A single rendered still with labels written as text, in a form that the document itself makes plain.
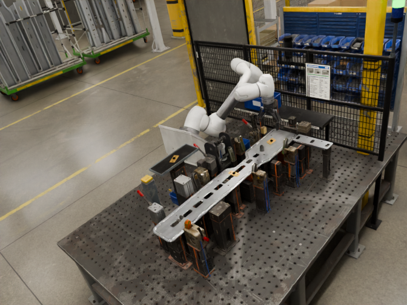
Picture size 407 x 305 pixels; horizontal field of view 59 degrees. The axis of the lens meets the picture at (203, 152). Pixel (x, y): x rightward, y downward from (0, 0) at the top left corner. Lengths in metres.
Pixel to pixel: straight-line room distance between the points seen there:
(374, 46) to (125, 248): 2.23
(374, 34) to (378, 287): 1.85
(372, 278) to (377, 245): 0.35
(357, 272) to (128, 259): 1.79
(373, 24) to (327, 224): 1.37
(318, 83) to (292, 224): 1.17
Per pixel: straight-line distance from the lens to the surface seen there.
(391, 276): 3.25
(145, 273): 2.45
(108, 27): 10.57
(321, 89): 3.07
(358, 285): 3.15
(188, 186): 2.40
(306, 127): 2.91
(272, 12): 7.02
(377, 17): 2.77
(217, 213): 2.20
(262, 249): 2.41
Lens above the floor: 2.50
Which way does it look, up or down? 32 degrees down
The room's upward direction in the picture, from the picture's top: 12 degrees counter-clockwise
